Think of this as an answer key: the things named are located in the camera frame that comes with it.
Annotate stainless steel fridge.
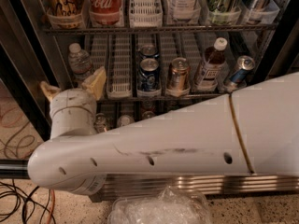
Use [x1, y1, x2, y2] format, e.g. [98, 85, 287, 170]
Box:
[0, 0, 299, 203]

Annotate copper coloured can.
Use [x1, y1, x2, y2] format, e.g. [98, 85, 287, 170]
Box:
[166, 57, 191, 91]

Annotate white labelled bottle top shelf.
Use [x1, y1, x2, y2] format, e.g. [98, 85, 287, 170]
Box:
[170, 0, 197, 21]

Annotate silver can bottom shelf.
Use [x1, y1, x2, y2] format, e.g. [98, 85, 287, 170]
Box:
[94, 113, 110, 133]

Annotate glass fridge door left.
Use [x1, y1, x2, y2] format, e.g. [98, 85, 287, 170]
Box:
[0, 44, 52, 180]

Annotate orange floor cable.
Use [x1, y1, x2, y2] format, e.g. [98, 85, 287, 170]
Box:
[46, 189, 57, 224]

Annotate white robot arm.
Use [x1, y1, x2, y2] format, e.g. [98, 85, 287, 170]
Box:
[28, 73, 299, 195]

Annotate black floor cables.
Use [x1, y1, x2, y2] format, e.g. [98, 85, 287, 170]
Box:
[0, 179, 57, 224]

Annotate clear plastic water bottle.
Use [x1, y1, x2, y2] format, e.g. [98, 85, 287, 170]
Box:
[68, 43, 94, 82]

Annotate dark can top shelf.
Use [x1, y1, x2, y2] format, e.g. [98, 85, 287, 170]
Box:
[242, 0, 271, 24]

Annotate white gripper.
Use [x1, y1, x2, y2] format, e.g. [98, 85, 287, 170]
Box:
[40, 66, 107, 139]

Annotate white empty shelf tray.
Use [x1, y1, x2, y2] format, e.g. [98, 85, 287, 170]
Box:
[107, 35, 132, 99]

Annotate crumpled clear plastic bag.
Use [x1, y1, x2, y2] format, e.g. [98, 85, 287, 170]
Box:
[107, 187, 213, 224]

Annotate brown tea bottle white cap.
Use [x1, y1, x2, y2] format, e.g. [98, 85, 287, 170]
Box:
[193, 37, 228, 91]

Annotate red Coca-Cola can bottom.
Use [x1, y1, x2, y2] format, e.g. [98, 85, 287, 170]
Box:
[142, 111, 155, 119]

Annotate blue soda can front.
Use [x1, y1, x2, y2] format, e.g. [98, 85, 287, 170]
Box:
[138, 58, 160, 91]

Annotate slim blue silver can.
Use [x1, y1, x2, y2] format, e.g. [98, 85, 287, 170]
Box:
[223, 55, 255, 92]

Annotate yellow LaCroix can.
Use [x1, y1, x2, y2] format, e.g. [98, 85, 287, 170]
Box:
[48, 0, 84, 29]

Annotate green can top shelf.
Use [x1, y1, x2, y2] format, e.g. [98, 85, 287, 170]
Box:
[206, 0, 241, 25]

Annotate blue soda can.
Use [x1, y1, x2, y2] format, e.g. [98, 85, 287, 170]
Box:
[138, 58, 160, 91]
[138, 44, 160, 60]

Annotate blue soda can rear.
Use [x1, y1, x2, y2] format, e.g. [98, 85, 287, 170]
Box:
[138, 44, 160, 60]

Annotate white empty top tray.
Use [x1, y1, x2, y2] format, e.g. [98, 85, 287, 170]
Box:
[129, 0, 163, 28]

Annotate red coca-cola can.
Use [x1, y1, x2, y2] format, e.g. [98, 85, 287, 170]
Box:
[90, 0, 121, 26]
[142, 111, 155, 119]

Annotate red Coca-Cola can top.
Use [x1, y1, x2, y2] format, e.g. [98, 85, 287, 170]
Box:
[90, 0, 121, 26]

